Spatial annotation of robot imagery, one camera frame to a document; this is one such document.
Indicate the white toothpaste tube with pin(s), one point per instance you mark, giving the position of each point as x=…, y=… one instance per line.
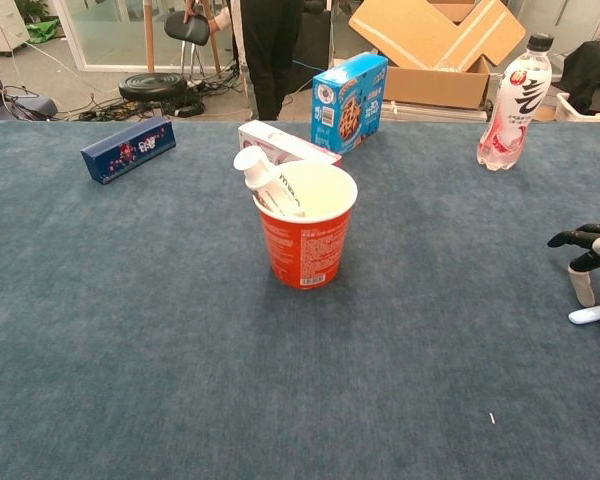
x=265, y=180

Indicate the open cardboard box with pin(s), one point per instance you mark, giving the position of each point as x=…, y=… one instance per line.
x=455, y=55

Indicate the light blue cookie box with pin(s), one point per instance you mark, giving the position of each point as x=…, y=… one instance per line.
x=345, y=105

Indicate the red paper cup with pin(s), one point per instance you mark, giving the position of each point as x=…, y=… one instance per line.
x=305, y=250

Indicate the plastic drink bottle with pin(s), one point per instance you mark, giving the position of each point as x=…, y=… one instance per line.
x=515, y=110

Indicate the white and pink box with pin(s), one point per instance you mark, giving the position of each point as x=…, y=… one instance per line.
x=280, y=137

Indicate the blue grey machine housing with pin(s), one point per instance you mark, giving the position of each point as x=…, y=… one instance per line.
x=25, y=107

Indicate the green bag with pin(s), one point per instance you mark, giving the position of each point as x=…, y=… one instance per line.
x=42, y=31

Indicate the black cabinet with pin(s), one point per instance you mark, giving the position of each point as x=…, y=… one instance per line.
x=315, y=40

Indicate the blue table mat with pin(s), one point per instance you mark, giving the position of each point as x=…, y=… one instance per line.
x=130, y=325

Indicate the light blue toothbrush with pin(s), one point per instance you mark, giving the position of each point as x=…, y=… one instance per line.
x=592, y=314

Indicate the white plastic crate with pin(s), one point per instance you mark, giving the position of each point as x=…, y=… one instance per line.
x=580, y=114

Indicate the wooden pole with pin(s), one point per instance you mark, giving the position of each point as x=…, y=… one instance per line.
x=149, y=35

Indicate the white cabinet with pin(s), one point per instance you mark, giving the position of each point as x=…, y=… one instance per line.
x=0, y=25

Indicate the aluminium profile beams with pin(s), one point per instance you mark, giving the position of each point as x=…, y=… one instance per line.
x=430, y=114

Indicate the person in dark trousers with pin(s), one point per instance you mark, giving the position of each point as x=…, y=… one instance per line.
x=270, y=55

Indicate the black round stool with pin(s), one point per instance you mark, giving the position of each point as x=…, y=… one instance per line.
x=152, y=86

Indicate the dark blue long box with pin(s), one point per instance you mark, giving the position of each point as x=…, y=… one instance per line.
x=127, y=150

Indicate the black chair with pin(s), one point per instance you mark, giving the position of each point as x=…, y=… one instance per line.
x=187, y=30

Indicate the black cloth covered object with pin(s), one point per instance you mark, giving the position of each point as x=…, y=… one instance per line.
x=592, y=70

